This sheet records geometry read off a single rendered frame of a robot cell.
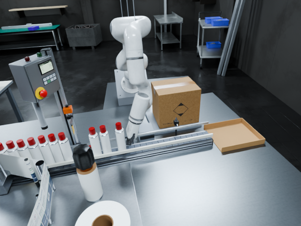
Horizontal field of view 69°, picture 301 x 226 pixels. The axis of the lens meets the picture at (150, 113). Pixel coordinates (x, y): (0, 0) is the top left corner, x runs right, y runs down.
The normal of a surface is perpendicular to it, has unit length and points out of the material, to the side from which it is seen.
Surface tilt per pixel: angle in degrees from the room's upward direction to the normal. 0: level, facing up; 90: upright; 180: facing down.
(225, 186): 0
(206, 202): 0
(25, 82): 90
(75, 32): 90
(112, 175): 0
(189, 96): 90
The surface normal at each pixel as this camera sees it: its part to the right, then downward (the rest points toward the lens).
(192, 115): 0.21, 0.50
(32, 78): 0.93, 0.15
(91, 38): -0.09, 0.52
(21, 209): -0.05, -0.85
